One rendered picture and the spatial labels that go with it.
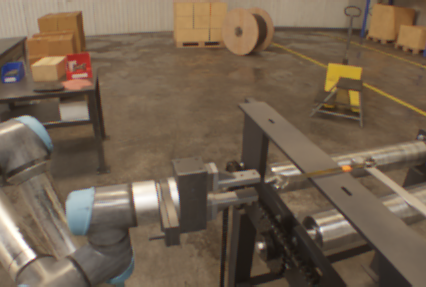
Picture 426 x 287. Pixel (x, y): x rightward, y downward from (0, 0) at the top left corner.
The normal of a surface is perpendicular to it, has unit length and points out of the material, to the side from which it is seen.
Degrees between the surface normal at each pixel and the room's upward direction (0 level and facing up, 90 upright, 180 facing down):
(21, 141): 56
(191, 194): 90
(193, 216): 90
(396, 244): 0
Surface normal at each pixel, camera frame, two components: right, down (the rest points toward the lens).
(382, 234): 0.02, -0.88
